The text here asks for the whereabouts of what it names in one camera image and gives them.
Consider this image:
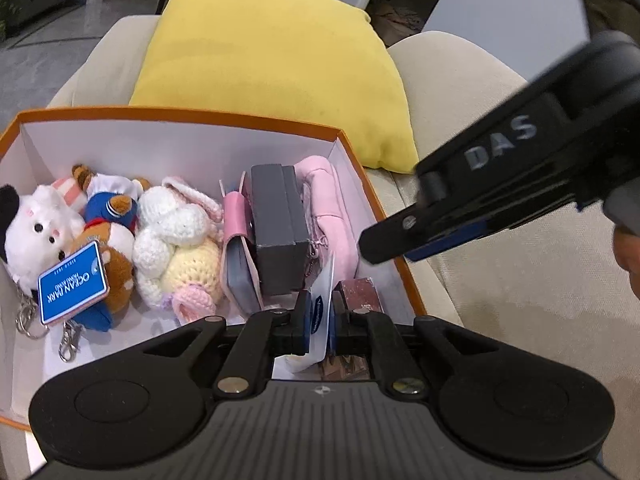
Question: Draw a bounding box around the white blue round tag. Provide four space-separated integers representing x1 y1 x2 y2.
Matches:
285 254 335 374

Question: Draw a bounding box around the pink card holder wallet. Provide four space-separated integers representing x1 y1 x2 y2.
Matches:
220 171 264 318

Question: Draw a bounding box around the dark grey rectangular box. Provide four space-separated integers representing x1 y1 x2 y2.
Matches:
250 164 310 296

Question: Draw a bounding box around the blue ocean park tag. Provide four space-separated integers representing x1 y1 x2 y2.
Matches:
38 240 110 326

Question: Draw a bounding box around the person's right hand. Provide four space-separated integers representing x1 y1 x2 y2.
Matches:
613 226 640 298

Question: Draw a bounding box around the pink fabric pouch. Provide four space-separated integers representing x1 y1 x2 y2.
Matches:
294 155 359 287

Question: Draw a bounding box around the white crochet bunny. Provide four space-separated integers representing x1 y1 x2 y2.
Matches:
132 177 224 324

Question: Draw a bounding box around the orange cardboard storage box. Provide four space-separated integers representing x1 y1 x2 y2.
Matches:
1 107 426 431

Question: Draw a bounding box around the brown bear sailor plush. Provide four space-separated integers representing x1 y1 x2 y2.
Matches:
72 165 150 333

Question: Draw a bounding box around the pink striped plush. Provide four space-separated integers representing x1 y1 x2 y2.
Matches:
52 177 88 214

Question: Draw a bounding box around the silver key clasp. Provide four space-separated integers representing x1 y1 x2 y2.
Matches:
15 281 81 363

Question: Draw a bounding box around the white black-eared plush toy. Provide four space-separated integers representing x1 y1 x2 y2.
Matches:
1 184 85 296

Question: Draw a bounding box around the yellow cushion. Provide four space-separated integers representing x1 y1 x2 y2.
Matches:
129 0 419 174

